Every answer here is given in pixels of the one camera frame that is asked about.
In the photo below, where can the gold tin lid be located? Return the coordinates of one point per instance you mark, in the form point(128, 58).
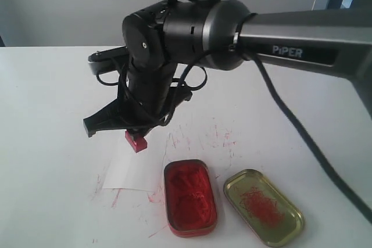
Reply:
point(272, 217)

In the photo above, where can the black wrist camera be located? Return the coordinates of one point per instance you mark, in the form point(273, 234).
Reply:
point(108, 60)

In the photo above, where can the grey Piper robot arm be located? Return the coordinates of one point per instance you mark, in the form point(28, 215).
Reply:
point(220, 34)

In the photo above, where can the red ink pad tin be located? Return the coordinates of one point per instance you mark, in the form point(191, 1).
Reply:
point(189, 200)

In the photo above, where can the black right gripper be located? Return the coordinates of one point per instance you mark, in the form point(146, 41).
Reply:
point(141, 100)

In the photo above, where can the white paper sheet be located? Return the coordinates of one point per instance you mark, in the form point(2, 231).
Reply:
point(137, 171)

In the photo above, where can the red stamp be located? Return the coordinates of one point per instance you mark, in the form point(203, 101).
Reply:
point(136, 141)

